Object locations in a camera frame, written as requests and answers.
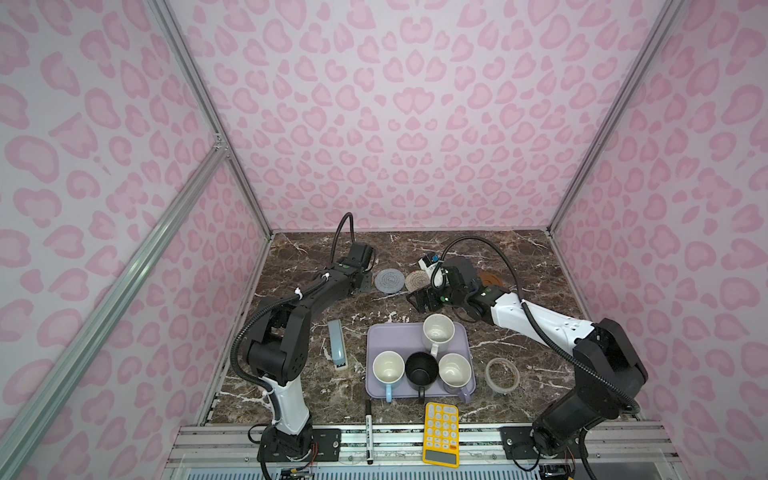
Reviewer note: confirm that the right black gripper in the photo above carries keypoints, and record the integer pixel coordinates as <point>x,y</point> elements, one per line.
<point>419,295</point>

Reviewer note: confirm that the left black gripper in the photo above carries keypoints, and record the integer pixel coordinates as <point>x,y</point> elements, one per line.
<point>367,281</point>

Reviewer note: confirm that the brown round wooden coaster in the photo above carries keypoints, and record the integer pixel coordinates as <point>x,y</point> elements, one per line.
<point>490,279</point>

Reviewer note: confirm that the blue-grey woven round coaster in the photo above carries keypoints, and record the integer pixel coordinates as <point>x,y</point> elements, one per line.
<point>390,281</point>

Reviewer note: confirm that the multicolour woven round coaster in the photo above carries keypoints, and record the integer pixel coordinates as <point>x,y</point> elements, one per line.
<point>417,280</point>

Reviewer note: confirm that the white speckled mug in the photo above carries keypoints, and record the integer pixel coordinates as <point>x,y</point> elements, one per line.
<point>438,330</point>

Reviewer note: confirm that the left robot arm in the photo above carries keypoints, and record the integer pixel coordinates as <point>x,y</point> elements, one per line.
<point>272,349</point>

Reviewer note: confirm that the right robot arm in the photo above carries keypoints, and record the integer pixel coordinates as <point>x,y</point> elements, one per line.
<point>608,371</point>

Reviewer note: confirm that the lavender plastic tray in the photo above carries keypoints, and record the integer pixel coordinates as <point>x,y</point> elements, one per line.
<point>405,339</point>

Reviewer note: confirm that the black mug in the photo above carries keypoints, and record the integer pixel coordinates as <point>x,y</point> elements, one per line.
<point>421,370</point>

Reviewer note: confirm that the clear tape roll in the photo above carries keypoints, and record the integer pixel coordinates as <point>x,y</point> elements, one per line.
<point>502,376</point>

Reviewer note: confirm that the black marker pen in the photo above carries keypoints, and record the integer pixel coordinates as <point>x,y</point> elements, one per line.
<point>369,443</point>

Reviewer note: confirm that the yellow calculator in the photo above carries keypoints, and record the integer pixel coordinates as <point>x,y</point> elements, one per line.
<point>441,435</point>

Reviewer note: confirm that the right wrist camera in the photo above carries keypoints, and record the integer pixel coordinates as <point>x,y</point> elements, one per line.
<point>431,263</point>

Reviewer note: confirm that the white mug lavender handle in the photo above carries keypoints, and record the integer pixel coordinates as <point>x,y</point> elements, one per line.
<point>455,372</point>

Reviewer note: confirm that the white mug blue handle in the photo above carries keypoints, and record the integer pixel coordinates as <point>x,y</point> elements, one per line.
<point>388,369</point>

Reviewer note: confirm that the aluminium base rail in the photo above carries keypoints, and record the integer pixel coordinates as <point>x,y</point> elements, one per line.
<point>617,450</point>

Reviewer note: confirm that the aluminium frame corner post left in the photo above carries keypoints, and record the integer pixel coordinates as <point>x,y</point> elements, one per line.
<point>171,30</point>

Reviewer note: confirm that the aluminium frame corner post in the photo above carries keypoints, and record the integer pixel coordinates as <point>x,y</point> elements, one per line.
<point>171,30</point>
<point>651,48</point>

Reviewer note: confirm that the aluminium frame corner post right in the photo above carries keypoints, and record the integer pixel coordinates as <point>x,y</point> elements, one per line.
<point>651,48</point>

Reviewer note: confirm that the aluminium diagonal frame bar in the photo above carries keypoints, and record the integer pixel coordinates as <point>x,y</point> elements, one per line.
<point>39,413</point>

